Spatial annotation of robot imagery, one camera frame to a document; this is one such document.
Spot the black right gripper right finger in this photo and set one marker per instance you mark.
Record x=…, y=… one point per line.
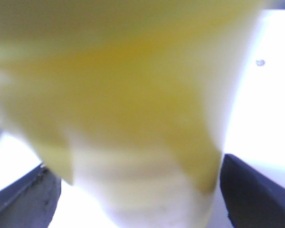
x=252, y=200

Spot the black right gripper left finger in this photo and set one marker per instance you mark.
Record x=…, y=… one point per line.
x=31, y=201

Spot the yellow squeeze bottle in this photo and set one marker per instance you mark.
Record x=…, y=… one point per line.
x=127, y=99

